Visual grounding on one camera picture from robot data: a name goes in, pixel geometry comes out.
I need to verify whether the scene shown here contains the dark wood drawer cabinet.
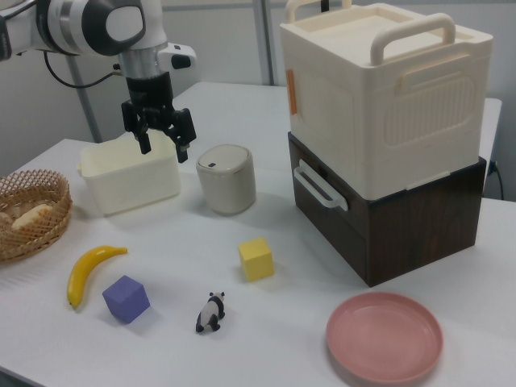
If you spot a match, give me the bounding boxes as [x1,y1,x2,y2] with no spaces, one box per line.
[286,131,488,288]

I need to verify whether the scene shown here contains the black wall cable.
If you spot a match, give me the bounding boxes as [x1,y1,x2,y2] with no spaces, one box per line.
[489,160,506,199]

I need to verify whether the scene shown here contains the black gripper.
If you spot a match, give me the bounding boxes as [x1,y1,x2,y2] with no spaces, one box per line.
[121,72,198,164]

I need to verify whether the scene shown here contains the yellow banana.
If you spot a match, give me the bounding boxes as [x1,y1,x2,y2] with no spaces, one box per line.
[66,244,129,310]

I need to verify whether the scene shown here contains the wooden drawer with white handle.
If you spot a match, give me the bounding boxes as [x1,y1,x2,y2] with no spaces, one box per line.
[288,135,364,243]

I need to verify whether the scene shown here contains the orange tape strip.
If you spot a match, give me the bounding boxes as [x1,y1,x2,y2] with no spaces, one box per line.
[285,69,302,115]

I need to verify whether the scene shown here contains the open white plastic bin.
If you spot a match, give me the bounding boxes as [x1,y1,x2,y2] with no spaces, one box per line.
[76,132,181,217]

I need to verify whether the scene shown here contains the yellow foam cube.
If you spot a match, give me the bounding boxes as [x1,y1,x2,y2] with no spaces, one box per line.
[237,236,275,282]

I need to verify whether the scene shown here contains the purple foam cube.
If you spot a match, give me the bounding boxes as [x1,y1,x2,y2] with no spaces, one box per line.
[102,275,152,324]

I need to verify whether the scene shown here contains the small panda figurine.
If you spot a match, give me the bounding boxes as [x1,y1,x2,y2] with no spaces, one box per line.
[195,291,227,334]

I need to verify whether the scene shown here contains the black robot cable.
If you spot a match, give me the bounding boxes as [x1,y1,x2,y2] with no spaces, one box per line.
[43,51,124,89]

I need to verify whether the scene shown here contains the toasted bread piece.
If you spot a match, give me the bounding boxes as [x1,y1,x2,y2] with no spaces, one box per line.
[0,203,54,231]

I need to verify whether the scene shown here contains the grey metal frame post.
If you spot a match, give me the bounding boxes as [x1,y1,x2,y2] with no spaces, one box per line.
[73,54,102,143]
[257,0,275,85]

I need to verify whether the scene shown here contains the small beige lidded trash can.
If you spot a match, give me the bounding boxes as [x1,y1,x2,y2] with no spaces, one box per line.
[196,144,257,216]

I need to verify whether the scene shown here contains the pink plastic plate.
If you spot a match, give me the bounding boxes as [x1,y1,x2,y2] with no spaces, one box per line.
[325,292,444,383]

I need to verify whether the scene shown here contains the woven wicker basket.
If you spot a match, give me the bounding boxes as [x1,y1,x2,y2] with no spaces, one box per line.
[0,169,73,264]

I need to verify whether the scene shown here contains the cream storage box with handles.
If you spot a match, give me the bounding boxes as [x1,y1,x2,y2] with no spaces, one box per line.
[279,0,495,202]

